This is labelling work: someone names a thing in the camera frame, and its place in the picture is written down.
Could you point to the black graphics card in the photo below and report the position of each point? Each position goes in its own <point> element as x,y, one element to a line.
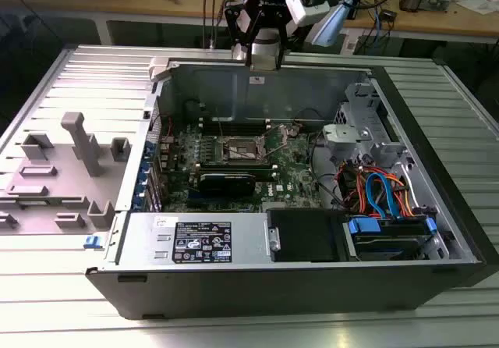
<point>226,186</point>

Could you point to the green RAM stick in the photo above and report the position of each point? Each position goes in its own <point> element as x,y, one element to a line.
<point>234,165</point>

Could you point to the small blue latch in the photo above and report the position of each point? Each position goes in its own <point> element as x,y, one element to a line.
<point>92,242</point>

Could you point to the silver coin cell battery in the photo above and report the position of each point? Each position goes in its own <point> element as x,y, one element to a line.
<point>294,131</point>

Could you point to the white paper sheets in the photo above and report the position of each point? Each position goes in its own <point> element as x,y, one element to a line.
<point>477,4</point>

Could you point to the black disk bay cover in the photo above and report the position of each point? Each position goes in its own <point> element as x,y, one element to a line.
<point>304,235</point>

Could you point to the small black adapter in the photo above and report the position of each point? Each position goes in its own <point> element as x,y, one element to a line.
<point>388,15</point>

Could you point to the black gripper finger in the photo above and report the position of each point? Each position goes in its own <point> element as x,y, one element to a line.
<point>231,24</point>
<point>287,32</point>

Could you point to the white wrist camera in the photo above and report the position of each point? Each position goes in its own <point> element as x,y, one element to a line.
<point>296,6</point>

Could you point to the black open PC case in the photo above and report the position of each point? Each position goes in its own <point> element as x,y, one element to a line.
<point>234,293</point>

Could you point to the grey plastic case latch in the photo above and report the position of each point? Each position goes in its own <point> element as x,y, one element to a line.
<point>160,69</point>

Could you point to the black RAM slot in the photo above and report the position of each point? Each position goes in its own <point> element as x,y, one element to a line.
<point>234,128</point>
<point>234,123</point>
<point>234,119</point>
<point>234,133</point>

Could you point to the CPU socket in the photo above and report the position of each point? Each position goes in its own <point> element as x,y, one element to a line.
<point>241,149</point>

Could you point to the silver power supply unit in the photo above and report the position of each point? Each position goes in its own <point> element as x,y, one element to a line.
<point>144,242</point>

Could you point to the grey metal device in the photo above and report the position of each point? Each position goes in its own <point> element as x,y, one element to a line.
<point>437,0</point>

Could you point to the silver metal disk bay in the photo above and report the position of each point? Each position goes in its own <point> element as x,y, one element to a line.
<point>351,129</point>

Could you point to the grey parts rack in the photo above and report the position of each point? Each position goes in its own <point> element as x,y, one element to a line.
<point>58,192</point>

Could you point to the blue card retainer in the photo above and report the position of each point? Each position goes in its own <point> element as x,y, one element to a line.
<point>142,176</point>

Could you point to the wooden workbench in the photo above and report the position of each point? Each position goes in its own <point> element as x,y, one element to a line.
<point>163,6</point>

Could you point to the metal locking lever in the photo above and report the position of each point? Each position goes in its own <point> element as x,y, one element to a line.
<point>220,129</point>
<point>273,142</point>

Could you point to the green motherboard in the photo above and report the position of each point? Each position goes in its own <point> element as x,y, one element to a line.
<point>290,176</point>

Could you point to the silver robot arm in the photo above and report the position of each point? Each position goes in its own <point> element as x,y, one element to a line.
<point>331,24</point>

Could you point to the hard disk blue carrier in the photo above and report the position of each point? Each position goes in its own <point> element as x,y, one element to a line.
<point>374,246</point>

